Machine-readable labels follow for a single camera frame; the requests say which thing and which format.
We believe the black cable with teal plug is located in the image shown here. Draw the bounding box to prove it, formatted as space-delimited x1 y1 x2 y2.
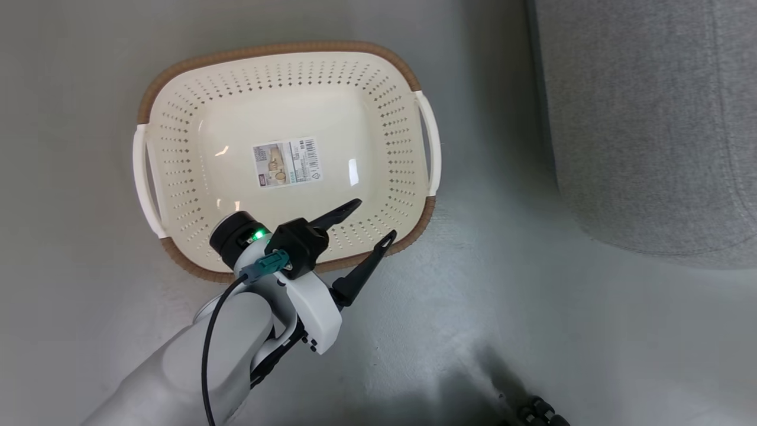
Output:
201 250 291 426

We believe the printed product label sticker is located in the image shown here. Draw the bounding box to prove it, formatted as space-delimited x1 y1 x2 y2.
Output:
253 137 323 189

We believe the cream perforated laundry basket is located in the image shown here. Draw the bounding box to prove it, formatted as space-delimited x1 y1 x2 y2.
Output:
131 40 443 283

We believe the grey fabric sofa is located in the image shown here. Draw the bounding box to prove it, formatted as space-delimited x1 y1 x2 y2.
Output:
525 0 757 270

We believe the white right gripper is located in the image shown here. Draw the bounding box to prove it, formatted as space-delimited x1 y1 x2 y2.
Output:
277 198 398 356

